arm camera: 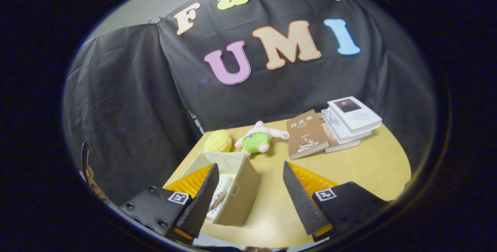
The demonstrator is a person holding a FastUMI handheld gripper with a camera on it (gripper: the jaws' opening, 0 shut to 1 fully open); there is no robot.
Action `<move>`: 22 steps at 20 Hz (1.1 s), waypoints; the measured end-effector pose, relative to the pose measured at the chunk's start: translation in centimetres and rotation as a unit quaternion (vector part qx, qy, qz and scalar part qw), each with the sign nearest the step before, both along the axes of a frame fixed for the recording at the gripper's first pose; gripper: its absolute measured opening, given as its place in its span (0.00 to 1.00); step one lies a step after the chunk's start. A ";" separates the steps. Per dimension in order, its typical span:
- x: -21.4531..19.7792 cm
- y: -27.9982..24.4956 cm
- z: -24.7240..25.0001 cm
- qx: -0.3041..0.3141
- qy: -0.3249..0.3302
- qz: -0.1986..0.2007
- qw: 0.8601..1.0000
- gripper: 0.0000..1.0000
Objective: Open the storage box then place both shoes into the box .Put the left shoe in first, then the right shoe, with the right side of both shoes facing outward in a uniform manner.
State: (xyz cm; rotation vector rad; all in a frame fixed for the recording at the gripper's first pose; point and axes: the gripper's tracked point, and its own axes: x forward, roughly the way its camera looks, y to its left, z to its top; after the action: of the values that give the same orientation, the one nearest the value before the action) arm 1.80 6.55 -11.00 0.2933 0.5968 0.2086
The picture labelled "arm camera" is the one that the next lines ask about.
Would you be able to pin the white book with grey print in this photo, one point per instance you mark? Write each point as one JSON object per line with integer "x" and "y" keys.
{"x": 339, "y": 127}

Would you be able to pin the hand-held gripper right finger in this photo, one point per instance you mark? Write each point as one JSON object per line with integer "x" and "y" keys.
{"x": 349, "y": 205}

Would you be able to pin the green and pink plush toy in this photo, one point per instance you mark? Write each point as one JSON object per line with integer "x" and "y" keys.
{"x": 256, "y": 141}

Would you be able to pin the yellow round plush toy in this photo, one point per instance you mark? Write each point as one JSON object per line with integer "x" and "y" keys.
{"x": 218, "y": 141}

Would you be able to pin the white book with dark photo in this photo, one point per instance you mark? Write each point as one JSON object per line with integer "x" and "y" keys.
{"x": 357, "y": 114}

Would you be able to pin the black backdrop cloth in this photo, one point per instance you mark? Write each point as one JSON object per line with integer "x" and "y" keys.
{"x": 136, "y": 89}

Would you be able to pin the white canvas shoe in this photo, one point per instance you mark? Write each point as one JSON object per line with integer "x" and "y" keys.
{"x": 222, "y": 193}

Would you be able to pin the beige fabric storage box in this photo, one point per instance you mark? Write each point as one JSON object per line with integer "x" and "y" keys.
{"x": 242, "y": 193}

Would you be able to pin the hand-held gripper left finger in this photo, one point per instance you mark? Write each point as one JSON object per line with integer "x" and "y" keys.
{"x": 153, "y": 209}

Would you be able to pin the brown cover book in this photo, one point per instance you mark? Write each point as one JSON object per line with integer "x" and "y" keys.
{"x": 306, "y": 135}

